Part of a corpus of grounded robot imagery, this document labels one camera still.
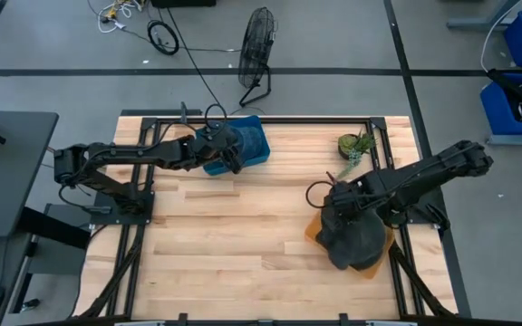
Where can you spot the black box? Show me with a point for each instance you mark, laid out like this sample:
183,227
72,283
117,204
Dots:
184,3

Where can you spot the gray desk foot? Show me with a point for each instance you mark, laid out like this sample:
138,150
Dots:
469,22

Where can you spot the black floor fan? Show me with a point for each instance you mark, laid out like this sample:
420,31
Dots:
256,45

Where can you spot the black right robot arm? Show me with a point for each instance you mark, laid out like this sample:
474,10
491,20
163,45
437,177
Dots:
424,169

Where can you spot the small potted succulent plant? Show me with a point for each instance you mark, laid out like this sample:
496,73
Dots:
349,145

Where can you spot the black bar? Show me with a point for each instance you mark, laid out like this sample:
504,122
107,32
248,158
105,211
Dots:
515,90

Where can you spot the black desk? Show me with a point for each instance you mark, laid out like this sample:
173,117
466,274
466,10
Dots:
7,181

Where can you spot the black table frame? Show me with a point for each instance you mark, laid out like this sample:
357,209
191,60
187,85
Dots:
148,123

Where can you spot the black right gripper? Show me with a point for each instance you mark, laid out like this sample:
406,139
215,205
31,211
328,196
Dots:
351,199

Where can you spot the blue plastic bin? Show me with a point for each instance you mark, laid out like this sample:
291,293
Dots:
215,170

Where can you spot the orange plastic tray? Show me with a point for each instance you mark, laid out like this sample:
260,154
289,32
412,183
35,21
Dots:
370,271

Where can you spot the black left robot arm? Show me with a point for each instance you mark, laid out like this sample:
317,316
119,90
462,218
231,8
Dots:
120,154

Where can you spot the blue denim cap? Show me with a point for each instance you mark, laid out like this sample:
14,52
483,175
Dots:
252,142

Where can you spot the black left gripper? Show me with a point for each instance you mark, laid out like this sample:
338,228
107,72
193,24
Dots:
215,142

